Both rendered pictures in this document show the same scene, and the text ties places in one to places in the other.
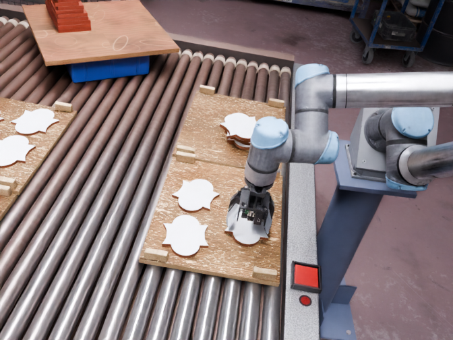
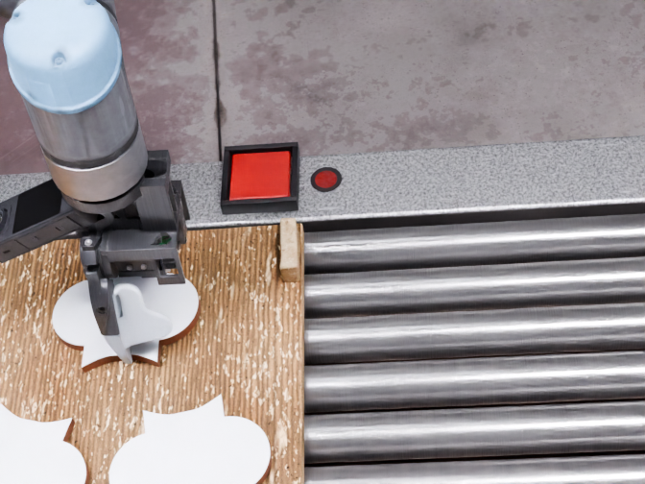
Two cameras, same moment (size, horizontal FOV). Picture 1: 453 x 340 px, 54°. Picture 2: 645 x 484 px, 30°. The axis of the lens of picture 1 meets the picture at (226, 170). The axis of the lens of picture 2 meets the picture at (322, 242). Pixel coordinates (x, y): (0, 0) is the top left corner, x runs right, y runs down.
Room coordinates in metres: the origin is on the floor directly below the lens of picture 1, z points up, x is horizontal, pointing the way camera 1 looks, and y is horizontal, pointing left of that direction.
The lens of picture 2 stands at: (0.58, 0.52, 1.85)
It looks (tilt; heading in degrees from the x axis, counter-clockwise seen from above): 54 degrees down; 277
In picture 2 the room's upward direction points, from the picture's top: 10 degrees counter-clockwise
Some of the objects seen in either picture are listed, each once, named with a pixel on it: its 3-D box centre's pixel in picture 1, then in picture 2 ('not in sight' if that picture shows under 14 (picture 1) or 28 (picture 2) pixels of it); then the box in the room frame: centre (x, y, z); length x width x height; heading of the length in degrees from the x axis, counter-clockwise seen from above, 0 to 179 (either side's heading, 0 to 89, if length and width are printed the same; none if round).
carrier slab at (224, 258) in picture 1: (219, 214); (74, 399); (0.88, 0.00, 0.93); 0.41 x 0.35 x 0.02; 0
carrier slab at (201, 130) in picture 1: (234, 129); not in sight; (1.30, 0.00, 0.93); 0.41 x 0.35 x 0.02; 178
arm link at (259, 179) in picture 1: (262, 170); (96, 148); (0.81, -0.08, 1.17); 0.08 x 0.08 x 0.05
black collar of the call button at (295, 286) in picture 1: (306, 276); (260, 178); (0.72, -0.24, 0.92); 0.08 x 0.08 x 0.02; 89
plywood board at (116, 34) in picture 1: (98, 27); not in sight; (1.70, 0.61, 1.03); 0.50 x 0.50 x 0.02; 33
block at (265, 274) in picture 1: (264, 274); (290, 250); (0.69, -0.13, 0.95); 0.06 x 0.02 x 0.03; 90
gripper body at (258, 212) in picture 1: (255, 196); (126, 214); (0.81, -0.08, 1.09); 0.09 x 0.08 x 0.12; 0
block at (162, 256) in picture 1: (156, 255); not in sight; (0.69, 0.13, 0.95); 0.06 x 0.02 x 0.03; 90
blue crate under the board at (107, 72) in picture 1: (101, 49); not in sight; (1.64, 0.58, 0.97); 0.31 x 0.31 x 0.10; 33
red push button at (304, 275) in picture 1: (305, 276); (260, 179); (0.72, -0.24, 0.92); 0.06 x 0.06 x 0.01; 89
